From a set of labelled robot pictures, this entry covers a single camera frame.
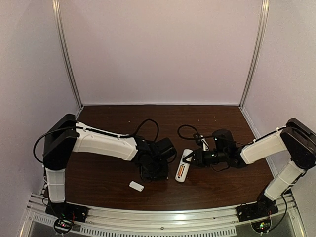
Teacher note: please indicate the left aluminium corner post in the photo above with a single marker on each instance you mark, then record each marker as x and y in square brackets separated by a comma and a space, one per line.
[65, 52]

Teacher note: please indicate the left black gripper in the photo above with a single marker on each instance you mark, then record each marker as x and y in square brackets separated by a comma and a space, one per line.
[153, 174]

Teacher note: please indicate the white remote control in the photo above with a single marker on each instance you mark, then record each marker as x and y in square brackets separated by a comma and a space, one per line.
[184, 165]

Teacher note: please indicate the right aluminium corner post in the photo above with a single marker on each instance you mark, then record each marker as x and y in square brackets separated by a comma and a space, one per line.
[263, 18]

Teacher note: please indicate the white battery cover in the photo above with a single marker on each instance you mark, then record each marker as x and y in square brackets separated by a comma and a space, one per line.
[136, 186]

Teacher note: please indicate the right circuit board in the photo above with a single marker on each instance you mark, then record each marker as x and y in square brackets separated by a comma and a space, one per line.
[262, 226]

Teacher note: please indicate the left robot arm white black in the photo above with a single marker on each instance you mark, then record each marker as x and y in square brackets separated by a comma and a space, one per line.
[54, 148]

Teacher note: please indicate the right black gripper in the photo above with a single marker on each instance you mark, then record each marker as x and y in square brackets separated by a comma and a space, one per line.
[195, 158]

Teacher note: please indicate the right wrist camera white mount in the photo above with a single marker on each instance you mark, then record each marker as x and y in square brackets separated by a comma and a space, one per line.
[200, 141]

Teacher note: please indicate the orange battery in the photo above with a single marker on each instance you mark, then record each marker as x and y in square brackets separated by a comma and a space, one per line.
[180, 170]

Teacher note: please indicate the circuit board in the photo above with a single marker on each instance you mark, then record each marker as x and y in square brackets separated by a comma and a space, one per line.
[262, 226]
[62, 226]

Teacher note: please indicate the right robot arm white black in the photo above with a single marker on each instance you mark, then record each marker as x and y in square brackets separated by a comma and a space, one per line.
[294, 138]

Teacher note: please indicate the front aluminium rail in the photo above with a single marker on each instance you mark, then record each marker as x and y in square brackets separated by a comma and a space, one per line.
[214, 222]

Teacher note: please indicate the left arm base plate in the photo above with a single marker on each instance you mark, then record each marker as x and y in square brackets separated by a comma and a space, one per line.
[69, 211]

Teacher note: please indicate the left circuit board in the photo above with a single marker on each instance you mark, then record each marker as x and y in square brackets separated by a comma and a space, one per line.
[62, 226]

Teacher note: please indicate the aluminium corner post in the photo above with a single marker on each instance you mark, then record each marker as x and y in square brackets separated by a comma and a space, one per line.
[263, 18]
[65, 52]

